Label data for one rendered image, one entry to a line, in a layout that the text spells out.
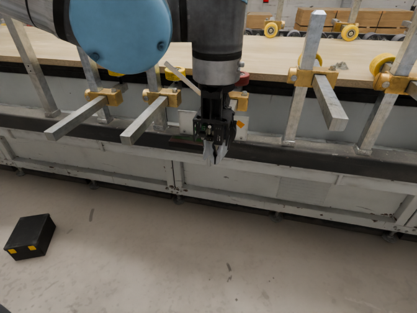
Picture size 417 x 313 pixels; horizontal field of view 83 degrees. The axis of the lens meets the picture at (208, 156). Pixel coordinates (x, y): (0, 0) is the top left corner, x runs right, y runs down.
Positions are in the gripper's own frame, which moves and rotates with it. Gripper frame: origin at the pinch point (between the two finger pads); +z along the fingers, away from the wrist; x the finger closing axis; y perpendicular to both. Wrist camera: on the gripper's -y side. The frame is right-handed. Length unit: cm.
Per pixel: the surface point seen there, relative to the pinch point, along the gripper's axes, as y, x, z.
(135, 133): -3.7, -23.6, -1.6
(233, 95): -29.9, -0.2, -5.0
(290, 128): -29.7, 20.4, 4.7
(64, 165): -55, -116, 65
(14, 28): -29, -79, -22
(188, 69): -46, -21, -8
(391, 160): -29, 54, 12
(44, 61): -46, -90, -7
